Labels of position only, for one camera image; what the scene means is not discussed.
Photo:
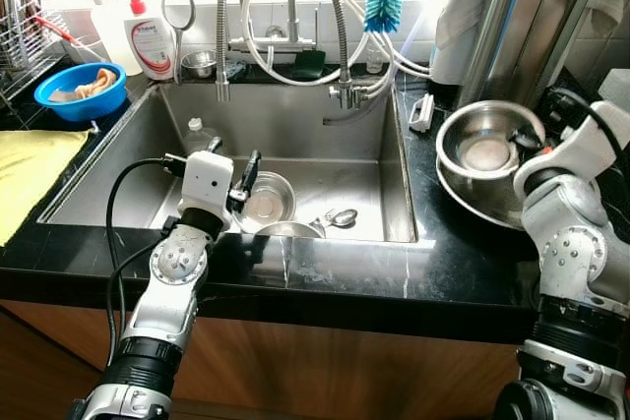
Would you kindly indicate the medium stainless steel bowl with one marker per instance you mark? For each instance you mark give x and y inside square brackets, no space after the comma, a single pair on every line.
[482,150]

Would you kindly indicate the stainless steel ladle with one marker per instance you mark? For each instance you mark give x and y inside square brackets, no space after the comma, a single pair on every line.
[342,215]

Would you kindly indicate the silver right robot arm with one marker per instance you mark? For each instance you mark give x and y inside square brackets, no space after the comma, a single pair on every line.
[581,243]

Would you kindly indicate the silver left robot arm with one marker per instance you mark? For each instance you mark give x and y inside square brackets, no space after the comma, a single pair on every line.
[177,263]

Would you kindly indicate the clear plastic bottle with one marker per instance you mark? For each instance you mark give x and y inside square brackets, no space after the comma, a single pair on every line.
[200,135]

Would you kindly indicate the small deep steel bowl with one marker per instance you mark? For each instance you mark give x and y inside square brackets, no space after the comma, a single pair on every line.
[271,202]

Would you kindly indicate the shallow steel bowl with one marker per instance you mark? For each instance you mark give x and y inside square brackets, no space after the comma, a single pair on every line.
[290,231]

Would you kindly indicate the wide stainless steel bowl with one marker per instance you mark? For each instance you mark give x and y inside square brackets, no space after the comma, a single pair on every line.
[482,202]

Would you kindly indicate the small steel cup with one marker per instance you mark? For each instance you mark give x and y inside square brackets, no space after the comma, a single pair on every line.
[199,63]

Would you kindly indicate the stainless steel sink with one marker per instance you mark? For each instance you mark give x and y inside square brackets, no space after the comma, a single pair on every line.
[335,154]

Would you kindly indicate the stainless steel knife holder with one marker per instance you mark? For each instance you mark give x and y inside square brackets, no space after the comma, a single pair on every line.
[527,36]

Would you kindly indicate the small white clip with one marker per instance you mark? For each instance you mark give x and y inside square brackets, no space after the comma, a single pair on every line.
[421,113]

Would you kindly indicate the white soap bottle red pump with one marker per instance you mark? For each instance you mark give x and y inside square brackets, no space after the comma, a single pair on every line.
[153,46]

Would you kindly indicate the dark green sponge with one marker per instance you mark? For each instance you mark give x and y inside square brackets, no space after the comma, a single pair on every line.
[309,64]

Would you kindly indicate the beige cloth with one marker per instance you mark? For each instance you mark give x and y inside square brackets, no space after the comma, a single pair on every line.
[94,81]

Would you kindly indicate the small hanging metal strainer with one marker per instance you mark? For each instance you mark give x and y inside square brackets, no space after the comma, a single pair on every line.
[178,9]

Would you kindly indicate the blue plastic bowl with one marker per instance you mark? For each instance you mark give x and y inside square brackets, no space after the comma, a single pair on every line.
[69,110]

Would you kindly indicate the white spray bottle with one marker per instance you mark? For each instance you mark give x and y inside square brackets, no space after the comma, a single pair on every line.
[108,22]

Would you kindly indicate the grey gooseneck faucet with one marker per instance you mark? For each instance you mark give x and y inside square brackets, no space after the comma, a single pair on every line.
[340,27]

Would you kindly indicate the yellow cloth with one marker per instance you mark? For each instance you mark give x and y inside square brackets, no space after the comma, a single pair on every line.
[30,174]

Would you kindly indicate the brown wooden cabinet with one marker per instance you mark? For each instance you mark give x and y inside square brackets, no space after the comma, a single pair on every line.
[345,361]

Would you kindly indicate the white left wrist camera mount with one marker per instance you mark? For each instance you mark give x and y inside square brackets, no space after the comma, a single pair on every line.
[207,184]

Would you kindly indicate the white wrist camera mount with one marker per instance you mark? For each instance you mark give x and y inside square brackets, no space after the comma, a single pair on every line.
[207,184]
[591,150]

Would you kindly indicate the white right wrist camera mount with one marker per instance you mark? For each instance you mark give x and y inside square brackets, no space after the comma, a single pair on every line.
[591,150]

